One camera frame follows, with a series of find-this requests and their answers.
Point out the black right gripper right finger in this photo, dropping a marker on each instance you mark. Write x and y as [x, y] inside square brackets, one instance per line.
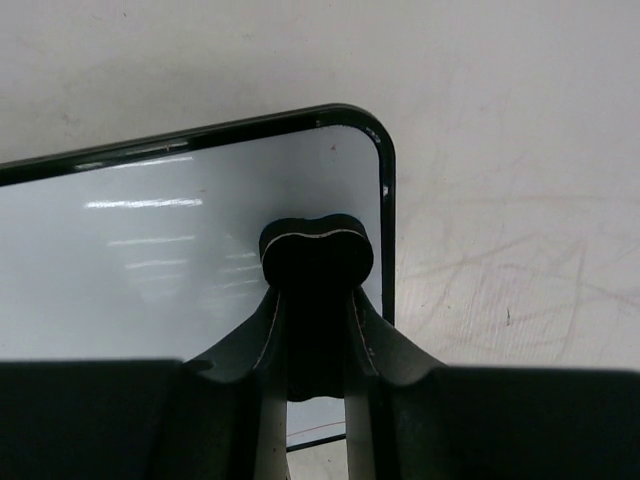
[409, 416]

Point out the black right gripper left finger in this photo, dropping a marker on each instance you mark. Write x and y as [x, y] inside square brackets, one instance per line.
[221, 415]

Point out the black blue whiteboard eraser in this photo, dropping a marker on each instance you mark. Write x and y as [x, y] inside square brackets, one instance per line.
[315, 265]

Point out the small black-framed whiteboard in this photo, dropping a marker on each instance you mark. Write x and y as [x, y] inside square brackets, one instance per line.
[149, 248]

